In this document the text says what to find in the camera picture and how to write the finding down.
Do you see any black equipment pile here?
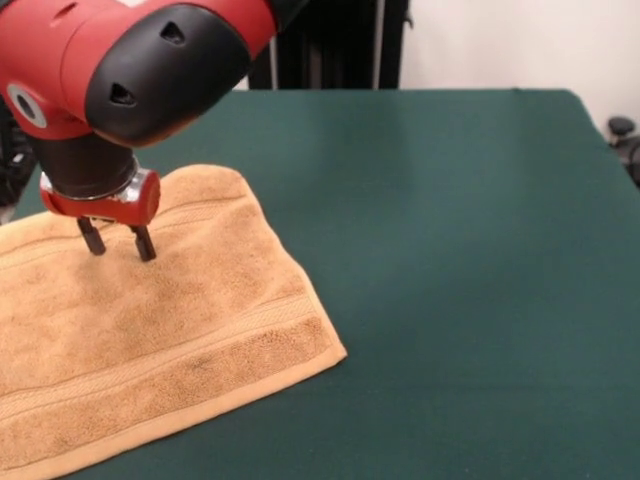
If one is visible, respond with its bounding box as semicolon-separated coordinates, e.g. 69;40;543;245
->
0;99;41;209

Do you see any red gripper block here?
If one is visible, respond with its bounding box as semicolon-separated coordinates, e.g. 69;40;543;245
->
39;169;162;263

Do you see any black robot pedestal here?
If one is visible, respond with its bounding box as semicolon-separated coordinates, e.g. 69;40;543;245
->
247;0;416;91

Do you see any grey office chair base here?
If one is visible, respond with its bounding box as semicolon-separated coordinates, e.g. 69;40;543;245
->
607;116;640;189

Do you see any dark green table cloth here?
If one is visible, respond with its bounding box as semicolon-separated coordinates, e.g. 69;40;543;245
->
0;87;640;480

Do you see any tan terry towel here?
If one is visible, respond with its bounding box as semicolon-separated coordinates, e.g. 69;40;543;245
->
0;163;349;480

